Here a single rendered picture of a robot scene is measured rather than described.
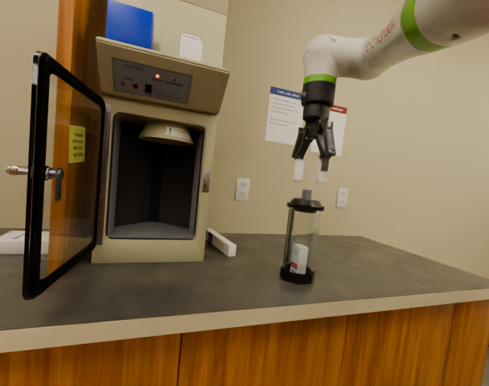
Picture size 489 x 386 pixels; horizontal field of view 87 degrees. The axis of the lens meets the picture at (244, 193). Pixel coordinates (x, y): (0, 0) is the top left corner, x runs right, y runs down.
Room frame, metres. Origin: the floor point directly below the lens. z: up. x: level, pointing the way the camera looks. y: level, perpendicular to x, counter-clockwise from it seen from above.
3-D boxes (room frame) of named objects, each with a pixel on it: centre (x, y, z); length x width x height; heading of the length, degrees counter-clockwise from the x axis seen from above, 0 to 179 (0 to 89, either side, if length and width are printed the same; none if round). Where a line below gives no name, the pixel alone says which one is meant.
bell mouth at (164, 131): (0.86, 0.27, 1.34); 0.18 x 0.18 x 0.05
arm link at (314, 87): (0.76, -0.18, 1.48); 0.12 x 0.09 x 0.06; 110
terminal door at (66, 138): (0.54, 0.36, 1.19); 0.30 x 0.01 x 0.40; 12
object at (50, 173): (0.44, 0.33, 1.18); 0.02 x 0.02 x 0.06; 12
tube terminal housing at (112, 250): (0.88, 0.30, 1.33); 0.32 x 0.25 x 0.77; 110
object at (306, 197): (0.76, -0.19, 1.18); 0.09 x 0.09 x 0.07
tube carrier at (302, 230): (0.76, -0.19, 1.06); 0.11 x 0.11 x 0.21
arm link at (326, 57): (0.76, -0.19, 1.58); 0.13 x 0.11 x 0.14; 86
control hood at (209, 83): (0.70, 0.24, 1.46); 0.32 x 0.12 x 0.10; 110
